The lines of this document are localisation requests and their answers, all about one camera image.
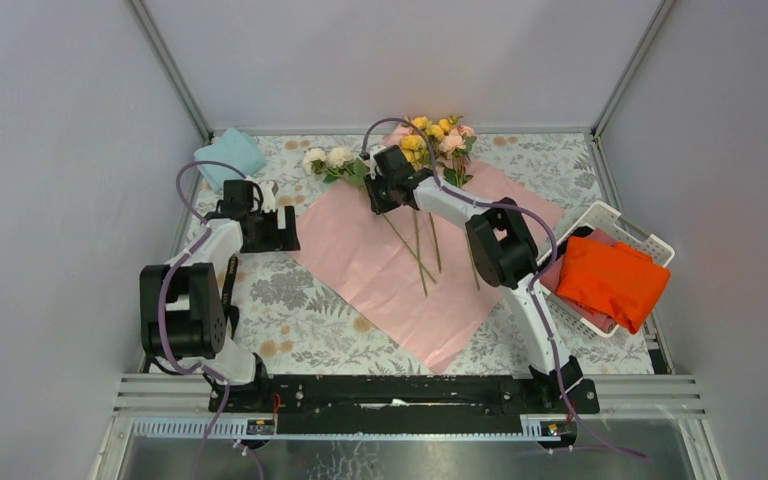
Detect yellow fake flower stem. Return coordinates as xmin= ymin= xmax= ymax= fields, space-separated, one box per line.
xmin=399 ymin=118 xmax=443 ymax=297

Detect white fake flower stem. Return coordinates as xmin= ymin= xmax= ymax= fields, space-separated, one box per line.
xmin=302 ymin=146 xmax=437 ymax=296

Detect pink fake flower stem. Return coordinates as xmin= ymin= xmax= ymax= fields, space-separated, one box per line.
xmin=387 ymin=124 xmax=481 ymax=291

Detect pink purple wrapping paper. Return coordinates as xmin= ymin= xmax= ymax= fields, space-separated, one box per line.
xmin=294 ymin=180 xmax=555 ymax=374

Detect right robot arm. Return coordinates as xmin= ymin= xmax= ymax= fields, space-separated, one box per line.
xmin=360 ymin=146 xmax=583 ymax=412

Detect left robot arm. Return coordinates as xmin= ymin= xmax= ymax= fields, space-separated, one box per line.
xmin=139 ymin=179 xmax=300 ymax=411

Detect black ribbon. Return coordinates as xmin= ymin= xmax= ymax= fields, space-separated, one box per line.
xmin=140 ymin=254 xmax=241 ymax=377

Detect light blue folded towel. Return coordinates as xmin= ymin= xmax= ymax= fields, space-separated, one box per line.
xmin=194 ymin=129 xmax=267 ymax=192

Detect pink cloth in basket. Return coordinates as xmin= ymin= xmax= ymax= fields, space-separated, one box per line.
xmin=540 ymin=225 xmax=619 ymax=339

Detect white plastic basket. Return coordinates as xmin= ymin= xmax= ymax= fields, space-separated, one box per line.
xmin=542 ymin=201 xmax=675 ymax=340

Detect orange cloth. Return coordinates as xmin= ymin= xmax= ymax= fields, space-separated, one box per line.
xmin=555 ymin=237 xmax=671 ymax=334

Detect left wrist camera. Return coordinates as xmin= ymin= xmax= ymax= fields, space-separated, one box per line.
xmin=254 ymin=180 xmax=279 ymax=213

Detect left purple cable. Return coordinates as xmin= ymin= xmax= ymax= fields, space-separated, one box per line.
xmin=157 ymin=160 xmax=267 ymax=480

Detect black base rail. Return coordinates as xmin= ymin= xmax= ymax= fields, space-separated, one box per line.
xmin=208 ymin=375 xmax=600 ymax=435

